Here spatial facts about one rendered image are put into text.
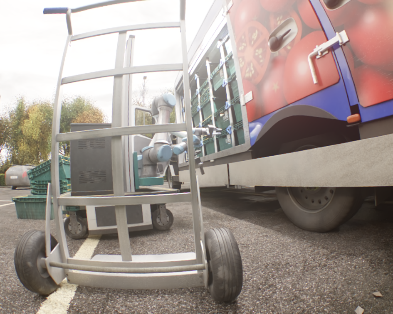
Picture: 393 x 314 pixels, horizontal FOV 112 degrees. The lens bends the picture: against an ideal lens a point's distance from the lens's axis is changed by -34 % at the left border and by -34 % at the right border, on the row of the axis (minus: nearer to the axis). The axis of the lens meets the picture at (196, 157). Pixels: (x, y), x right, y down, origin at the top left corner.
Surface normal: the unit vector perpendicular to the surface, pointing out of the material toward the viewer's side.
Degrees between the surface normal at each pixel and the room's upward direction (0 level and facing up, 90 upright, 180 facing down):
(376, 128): 90
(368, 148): 90
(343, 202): 94
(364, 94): 90
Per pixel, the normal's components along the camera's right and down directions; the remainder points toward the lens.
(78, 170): 0.44, -0.11
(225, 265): 0.02, -0.49
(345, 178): -0.95, 0.04
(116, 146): 0.10, -0.09
